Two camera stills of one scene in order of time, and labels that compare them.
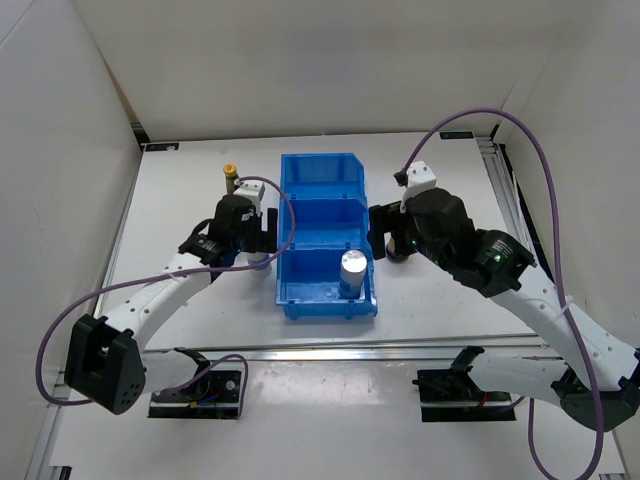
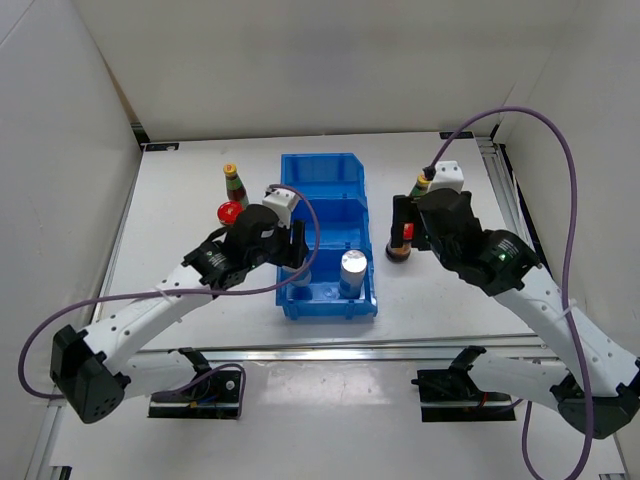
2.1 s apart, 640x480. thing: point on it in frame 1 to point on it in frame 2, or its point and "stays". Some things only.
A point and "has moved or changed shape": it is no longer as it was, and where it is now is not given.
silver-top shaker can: [260, 259] has moved or changed shape
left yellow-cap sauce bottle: [230, 170] stays
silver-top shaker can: [352, 272] stays
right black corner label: [456, 135] stays
